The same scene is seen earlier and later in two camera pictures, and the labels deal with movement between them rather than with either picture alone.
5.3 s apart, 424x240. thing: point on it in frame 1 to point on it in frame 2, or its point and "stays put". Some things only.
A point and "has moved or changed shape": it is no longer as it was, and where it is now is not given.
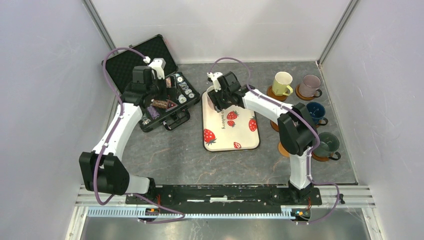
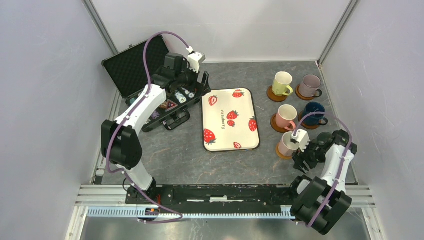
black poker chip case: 171,112 stays put
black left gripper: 162,82 to 203,87
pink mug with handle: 210,102 has moved or changed shape
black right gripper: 214,97 to 298,157
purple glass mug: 309,87 stays put
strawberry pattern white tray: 233,129 stays put
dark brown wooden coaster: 274,126 stays put
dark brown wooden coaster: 270,93 stays put
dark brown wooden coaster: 297,90 stays put
